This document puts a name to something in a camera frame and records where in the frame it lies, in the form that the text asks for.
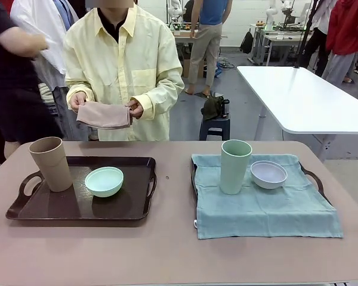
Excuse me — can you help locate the bystander in black trousers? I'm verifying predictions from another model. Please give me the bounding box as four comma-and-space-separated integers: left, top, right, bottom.
301, 0, 337, 75

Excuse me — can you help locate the person's left forearm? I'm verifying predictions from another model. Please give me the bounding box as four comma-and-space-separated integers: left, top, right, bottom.
135, 83, 184, 120

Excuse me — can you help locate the tall brown cup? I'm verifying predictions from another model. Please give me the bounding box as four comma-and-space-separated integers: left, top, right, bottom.
28, 136, 73, 192

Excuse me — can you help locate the white table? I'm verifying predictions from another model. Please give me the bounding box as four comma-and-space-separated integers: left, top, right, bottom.
236, 65, 358, 163

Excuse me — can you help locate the person in yellow shirt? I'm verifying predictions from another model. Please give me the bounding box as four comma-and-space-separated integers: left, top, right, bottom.
62, 0, 185, 142

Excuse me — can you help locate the grey plastic stool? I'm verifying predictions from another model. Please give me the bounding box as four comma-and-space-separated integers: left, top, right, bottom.
199, 117, 231, 141

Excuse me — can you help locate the dark brown handled tray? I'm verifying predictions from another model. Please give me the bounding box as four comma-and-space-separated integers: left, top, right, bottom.
5, 156, 158, 221
190, 157, 326, 239

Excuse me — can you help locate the olive green bag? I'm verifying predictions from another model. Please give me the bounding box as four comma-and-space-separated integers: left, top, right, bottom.
200, 95, 227, 121

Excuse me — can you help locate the black backpack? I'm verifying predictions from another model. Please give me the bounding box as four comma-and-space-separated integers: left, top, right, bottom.
240, 30, 255, 55

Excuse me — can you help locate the bystander in blue shirt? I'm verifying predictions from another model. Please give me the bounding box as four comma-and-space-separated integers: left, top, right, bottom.
184, 0, 233, 96

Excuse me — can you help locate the pale lavender bowl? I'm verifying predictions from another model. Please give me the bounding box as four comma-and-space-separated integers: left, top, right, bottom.
250, 160, 288, 190

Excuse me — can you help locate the bystander in white shirt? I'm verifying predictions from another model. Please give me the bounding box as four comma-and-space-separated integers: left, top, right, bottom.
10, 0, 80, 141

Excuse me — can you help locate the bystander in red jacket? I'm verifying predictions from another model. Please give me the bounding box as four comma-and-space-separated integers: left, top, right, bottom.
322, 0, 358, 86

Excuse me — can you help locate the teal cloth mat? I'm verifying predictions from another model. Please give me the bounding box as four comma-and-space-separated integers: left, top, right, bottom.
191, 153, 344, 240

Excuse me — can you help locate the mint green bowl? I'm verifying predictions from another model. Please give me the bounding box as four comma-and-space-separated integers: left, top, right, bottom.
84, 166, 125, 198

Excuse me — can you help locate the beige cloth mat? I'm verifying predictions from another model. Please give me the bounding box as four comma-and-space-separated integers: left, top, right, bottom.
76, 101, 134, 130

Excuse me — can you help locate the person's right forearm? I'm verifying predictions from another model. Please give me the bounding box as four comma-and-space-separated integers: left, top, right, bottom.
66, 76, 94, 101

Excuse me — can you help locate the person's right hand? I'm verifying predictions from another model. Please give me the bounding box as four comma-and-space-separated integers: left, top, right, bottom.
68, 93, 89, 113

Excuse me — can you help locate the bystander hand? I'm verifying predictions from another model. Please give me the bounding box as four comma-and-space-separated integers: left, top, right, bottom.
32, 34, 50, 54

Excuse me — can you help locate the grey background workbench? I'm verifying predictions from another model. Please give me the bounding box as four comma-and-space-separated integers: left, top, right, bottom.
247, 23, 317, 66

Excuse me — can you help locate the person's left hand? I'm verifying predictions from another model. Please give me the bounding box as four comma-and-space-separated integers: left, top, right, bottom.
125, 100, 145, 119

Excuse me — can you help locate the bystander in dark navy shirt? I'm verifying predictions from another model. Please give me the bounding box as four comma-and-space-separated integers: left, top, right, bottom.
0, 0, 63, 164

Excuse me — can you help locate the black stand pole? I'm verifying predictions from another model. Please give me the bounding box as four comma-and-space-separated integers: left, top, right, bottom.
294, 0, 316, 70

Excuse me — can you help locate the tall pale green cup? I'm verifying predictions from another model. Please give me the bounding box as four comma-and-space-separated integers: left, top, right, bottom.
220, 139, 253, 195

